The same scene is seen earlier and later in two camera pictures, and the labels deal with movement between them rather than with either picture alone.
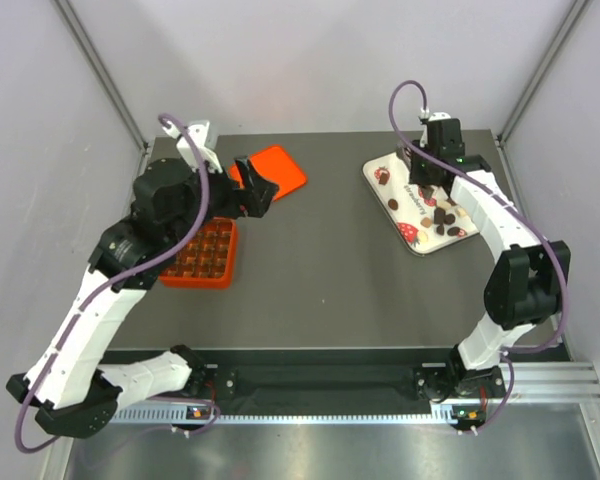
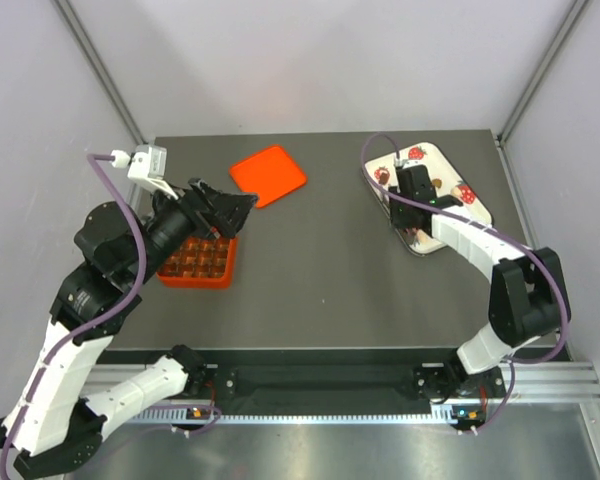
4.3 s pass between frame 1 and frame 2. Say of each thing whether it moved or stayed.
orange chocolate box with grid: stayed
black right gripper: moved
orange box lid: stayed
